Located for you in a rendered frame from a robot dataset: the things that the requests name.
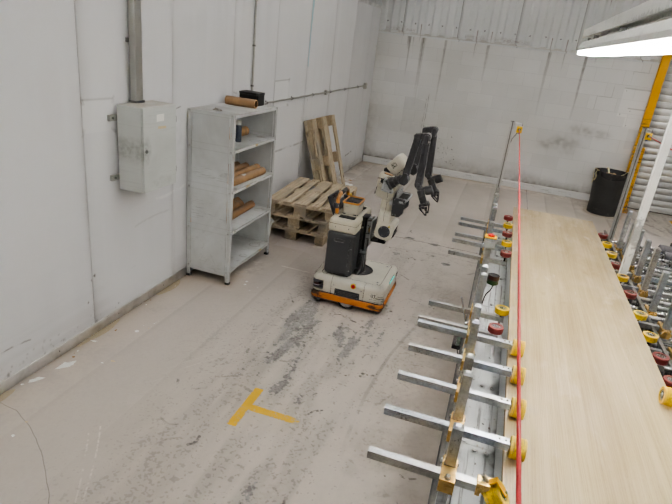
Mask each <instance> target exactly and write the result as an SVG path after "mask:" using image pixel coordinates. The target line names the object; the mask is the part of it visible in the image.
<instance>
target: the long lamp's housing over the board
mask: <svg viewBox="0 0 672 504"><path fill-rule="evenodd" d="M668 39H672V18H670V19H666V20H663V21H659V22H655V23H651V24H648V25H644V26H640V27H637V28H633V29H629V30H625V31H622V32H618V33H614V34H610V35H607V36H603V37H599V38H595V39H592V40H588V41H584V42H582V43H581V44H580V45H579V47H578V49H577V54H576V55H578V51H583V50H591V49H599V48H606V47H614V46H622V45H629V44H637V43H645V42H652V41H660V40H668Z"/></svg>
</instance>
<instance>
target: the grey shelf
mask: <svg viewBox="0 0 672 504"><path fill-rule="evenodd" d="M215 107H216V108H219V109H222V111H216V110H212V109H215ZM277 115H278V107H275V106H269V105H263V106H257V108H256V109H254V108H248V107H241V106H235V105H229V104H225V103H218V104H212V105H205V106H198V107H191V108H188V143H187V272H186V275H189V276H190V275H191V274H192V272H190V268H192V269H196V270H200V271H204V272H208V273H212V274H216V275H220V276H224V274H225V282H224V285H229V284H230V273H231V272H232V271H234V270H235V269H236V268H237V267H238V266H239V265H241V264H242V263H244V262H246V261H247V260H249V259H250V258H251V257H253V256H254V255H256V254H257V253H258V252H260V251H261V250H262V249H264V248H265V252H264V254H265V255H268V254H269V252H268V248H269V233H270V218H271V204H272V189H273V174H274V159H275V144H276V130H277ZM273 117H274V123H273ZM238 118H239V120H242V127H243V126H247V127H248V128H249V134H248V135H245V136H241V142H235V138H236V119H238ZM275 118H276V119H275ZM274 130H275V131H274ZM229 131H230V139H229ZM272 132H273V137H272ZM274 132H275V133H274ZM231 133H232V134H231ZM274 134H275V135H274ZM231 138H232V139H231ZM273 144H274V145H273ZM273 146H274V147H273ZM271 148H272V154H271ZM273 148H274V149H273ZM238 154H239V162H240V164H242V163H245V162H247V163H248V164H249V166H250V165H253V164H256V163H257V164H259V165H260V167H264V168H265V169H266V173H265V174H264V175H261V176H259V177H256V178H254V179H251V180H249V181H246V182H244V183H241V184H239V185H236V186H234V163H235V162H236V161H238ZM272 160H273V161H272ZM272 162H273V163H272ZM270 163H271V169H270ZM228 164H229V171H228ZM230 164H231V165H230ZM272 164H273V165H272ZM230 166H231V167H230ZM230 171H231V172H230ZM230 173H231V174H230ZM269 178H270V184H269ZM268 194H269V200H268ZM236 197H239V198H240V199H241V200H242V201H243V202H244V204H245V203H246V202H248V201H250V200H252V201H254V203H255V206H254V207H253V208H251V209H250V210H248V211H246V212H245V213H243V214H241V215H240V216H238V217H236V218H235V219H233V220H232V213H233V198H236ZM269 207H270V208H269ZM267 213H268V215H267ZM228 215H229V216H228ZM226 216H227V223H226ZM228 217H229V218H228ZM228 219H229V220H228ZM268 220H269V221H268ZM266 225H267V230H266ZM267 234H268V235H267ZM267 236H268V237H267ZM265 240H266V242H265Z"/></svg>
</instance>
